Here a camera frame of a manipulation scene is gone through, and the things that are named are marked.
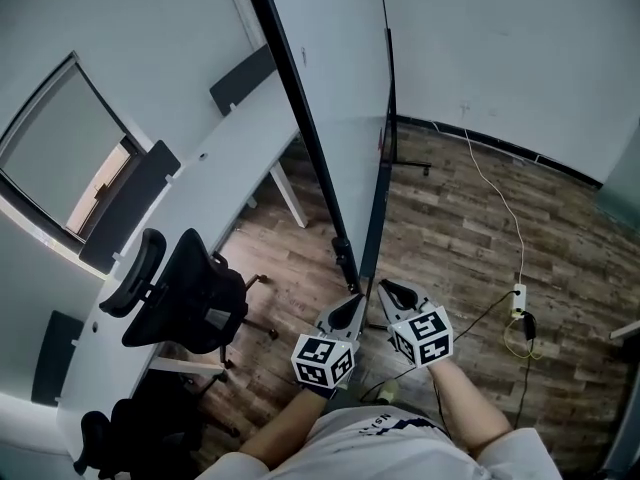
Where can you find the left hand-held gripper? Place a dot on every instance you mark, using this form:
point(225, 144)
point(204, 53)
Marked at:
point(315, 360)

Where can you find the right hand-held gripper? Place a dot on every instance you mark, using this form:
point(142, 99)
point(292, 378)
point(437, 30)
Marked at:
point(425, 338)

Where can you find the black-framed whiteboard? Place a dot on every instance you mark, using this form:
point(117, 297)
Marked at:
point(340, 68)

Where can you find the person's right forearm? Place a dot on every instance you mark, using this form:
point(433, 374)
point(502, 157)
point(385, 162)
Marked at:
point(465, 408)

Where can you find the person's left forearm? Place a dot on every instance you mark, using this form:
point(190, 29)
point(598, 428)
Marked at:
point(285, 428)

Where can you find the person's right green shoe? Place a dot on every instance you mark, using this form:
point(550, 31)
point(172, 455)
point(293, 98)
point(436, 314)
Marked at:
point(390, 390)

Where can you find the white power strip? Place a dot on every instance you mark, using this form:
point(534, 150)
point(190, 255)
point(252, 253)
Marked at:
point(518, 298)

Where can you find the black power adapter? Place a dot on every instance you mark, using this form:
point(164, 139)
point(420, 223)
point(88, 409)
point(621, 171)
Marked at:
point(529, 325)

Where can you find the white t-shirt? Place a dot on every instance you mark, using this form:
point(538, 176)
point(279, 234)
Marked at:
point(380, 453)

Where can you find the black mesh office chair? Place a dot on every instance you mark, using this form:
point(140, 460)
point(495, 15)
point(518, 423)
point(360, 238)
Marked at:
point(200, 288)
point(150, 418)

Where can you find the white curved desk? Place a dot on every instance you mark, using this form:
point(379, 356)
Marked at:
point(240, 148)

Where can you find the dark desk divider panel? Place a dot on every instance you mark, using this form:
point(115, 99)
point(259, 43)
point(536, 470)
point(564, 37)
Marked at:
point(130, 208)
point(55, 358)
point(242, 80)

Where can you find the frosted glass door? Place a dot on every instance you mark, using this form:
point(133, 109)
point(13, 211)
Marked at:
point(622, 193)

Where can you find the light grey side table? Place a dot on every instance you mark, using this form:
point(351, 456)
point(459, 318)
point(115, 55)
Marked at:
point(631, 418)

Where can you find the window with grey blind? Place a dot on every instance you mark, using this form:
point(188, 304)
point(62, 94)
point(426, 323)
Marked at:
point(55, 143)

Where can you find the white wall socket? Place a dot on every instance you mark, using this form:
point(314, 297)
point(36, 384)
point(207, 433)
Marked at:
point(465, 107)

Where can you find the white wall conduit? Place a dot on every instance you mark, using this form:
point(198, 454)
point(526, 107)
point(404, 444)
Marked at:
point(242, 13)

